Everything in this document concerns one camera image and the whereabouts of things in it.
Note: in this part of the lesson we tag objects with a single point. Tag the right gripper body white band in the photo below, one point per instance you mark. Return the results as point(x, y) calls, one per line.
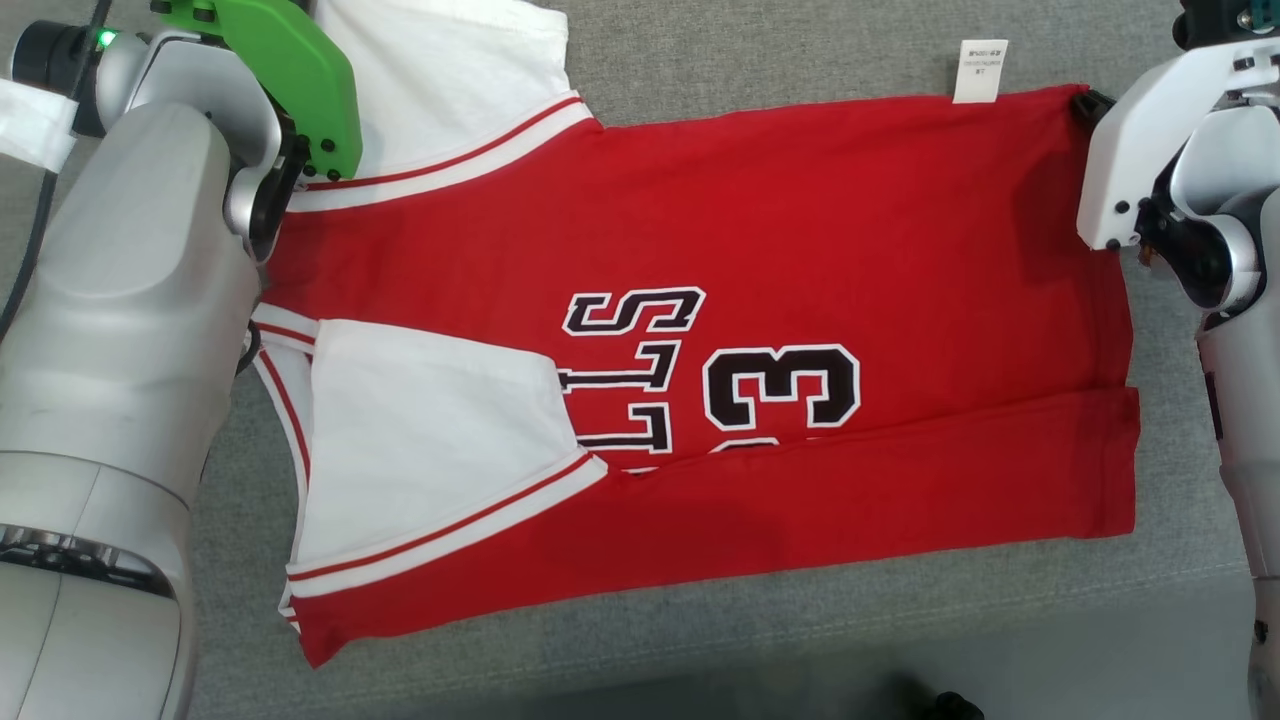
point(1130, 160)

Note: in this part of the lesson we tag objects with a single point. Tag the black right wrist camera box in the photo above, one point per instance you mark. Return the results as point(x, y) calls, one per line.
point(1205, 25)

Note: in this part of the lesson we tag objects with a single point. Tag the red basketball jersey white sleeves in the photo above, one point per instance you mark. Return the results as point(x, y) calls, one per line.
point(800, 230)

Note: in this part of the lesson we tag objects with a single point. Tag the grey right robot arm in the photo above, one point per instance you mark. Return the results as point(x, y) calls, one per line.
point(1250, 450)

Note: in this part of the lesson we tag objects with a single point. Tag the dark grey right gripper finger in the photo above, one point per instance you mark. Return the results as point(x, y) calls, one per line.
point(1090, 105)

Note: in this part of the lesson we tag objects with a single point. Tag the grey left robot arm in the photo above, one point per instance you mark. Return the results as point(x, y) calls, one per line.
point(120, 350)

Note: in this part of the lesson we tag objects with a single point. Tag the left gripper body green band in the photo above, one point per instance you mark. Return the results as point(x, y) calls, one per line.
point(300, 80)

